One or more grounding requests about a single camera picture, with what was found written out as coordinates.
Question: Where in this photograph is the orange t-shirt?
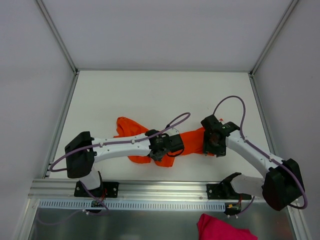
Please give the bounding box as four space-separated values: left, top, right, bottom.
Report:
112 116 216 169

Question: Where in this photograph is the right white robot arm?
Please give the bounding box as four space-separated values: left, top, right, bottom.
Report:
201 114 308 211

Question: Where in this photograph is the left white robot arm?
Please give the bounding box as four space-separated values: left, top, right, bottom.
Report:
64 129 185 198

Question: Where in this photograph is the pink t-shirt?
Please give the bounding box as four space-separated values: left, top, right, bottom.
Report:
197 213 258 240

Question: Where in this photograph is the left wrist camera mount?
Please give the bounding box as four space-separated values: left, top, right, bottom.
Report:
164 126 180 136

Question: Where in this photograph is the aluminium mounting rail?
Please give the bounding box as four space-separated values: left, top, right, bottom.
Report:
27 178 266 201

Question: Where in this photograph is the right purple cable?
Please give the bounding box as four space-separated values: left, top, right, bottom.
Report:
212 95 309 210

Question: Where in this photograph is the left aluminium frame post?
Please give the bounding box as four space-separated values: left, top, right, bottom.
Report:
34 0 79 76

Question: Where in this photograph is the aluminium frame post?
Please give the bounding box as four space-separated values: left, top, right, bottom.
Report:
34 0 79 76
249 0 300 77

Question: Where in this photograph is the slotted white cable duct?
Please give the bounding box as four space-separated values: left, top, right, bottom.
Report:
38 199 226 213

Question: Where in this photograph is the right aluminium frame post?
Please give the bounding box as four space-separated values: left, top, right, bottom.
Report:
249 0 300 77

